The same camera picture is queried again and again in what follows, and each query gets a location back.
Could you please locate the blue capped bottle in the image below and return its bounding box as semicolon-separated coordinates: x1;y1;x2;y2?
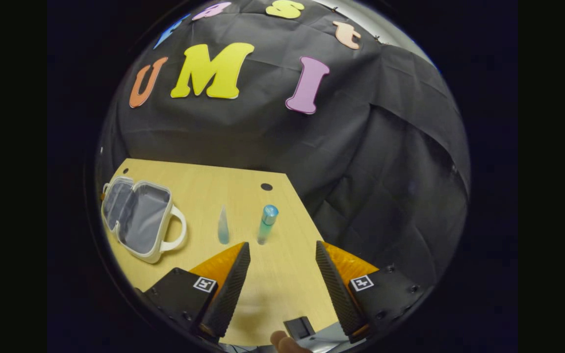
257;204;279;246

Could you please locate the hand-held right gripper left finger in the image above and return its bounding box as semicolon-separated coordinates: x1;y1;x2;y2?
143;241;252;343

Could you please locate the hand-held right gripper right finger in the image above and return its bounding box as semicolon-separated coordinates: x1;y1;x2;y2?
315;240;433;344

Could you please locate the clear pale blue tube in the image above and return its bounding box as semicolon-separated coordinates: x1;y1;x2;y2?
217;205;230;245

